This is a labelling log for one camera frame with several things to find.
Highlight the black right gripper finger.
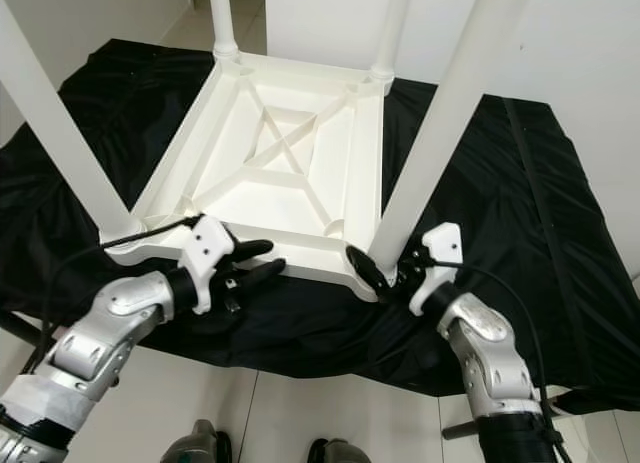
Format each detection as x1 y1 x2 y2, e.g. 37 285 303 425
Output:
345 243 393 294

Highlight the grey right robot foot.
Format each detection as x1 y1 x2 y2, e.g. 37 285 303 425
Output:
305 438 373 463

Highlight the grey robot foot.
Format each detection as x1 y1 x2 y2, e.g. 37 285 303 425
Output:
305 438 373 463
160 418 231 463

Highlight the pink table with black legs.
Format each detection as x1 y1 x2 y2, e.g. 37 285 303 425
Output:
0 308 611 442

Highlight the grey left robot foot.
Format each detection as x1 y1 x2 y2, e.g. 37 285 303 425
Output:
160 418 231 463

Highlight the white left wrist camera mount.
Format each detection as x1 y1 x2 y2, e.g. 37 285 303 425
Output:
178 213 239 314

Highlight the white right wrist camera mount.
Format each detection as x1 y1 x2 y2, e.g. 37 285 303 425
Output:
408 221 464 316

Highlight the white plastic children table top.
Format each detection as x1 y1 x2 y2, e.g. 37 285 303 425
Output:
100 48 393 302

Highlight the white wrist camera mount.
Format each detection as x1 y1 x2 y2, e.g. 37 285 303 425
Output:
408 221 464 316
178 213 239 314

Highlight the white plastic table leg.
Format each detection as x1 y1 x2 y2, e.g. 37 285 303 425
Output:
0 0 149 246
370 0 416 82
365 0 541 274
208 0 241 59

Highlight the black table cloth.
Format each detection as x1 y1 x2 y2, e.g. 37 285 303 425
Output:
0 38 640 409

